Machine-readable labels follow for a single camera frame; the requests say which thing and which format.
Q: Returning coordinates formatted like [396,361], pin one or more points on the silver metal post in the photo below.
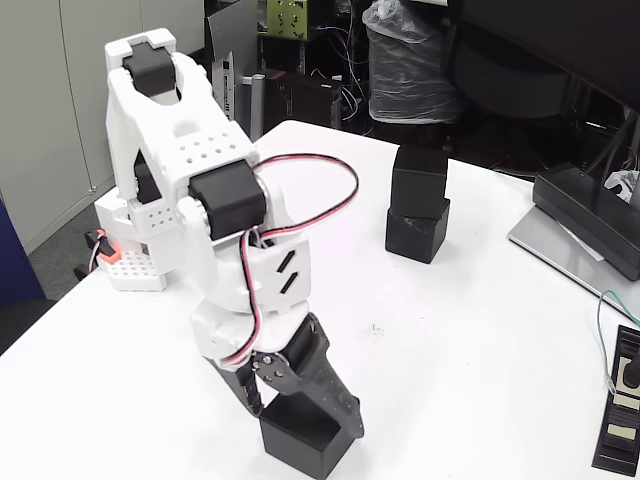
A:
[257,100]

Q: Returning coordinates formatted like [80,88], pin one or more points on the orange black table clamp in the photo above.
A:
[107,257]

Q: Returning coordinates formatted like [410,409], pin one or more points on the blue partition panel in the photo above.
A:
[15,260]

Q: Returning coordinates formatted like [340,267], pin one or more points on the black dock box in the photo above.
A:
[575,200]

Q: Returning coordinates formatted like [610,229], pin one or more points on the silver monitor stand base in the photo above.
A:
[550,250]

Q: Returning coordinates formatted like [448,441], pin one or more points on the green perforated board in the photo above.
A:
[287,17]

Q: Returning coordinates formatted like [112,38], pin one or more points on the black power plug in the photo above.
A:
[634,375]

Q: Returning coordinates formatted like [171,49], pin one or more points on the black computer tower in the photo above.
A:
[300,100]

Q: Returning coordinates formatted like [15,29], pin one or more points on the black monitor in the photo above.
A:
[550,30]

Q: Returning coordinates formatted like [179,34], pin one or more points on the black cube block, scratched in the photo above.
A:
[415,240]

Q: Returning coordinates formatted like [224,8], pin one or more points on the bin with clear plastic bag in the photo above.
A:
[410,75]

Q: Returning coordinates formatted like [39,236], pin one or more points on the grey computer case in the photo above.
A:
[235,30]

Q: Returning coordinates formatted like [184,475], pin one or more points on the black cube block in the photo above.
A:
[295,445]
[415,240]
[417,180]

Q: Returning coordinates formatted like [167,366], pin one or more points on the crumpled white bag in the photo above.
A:
[622,180]

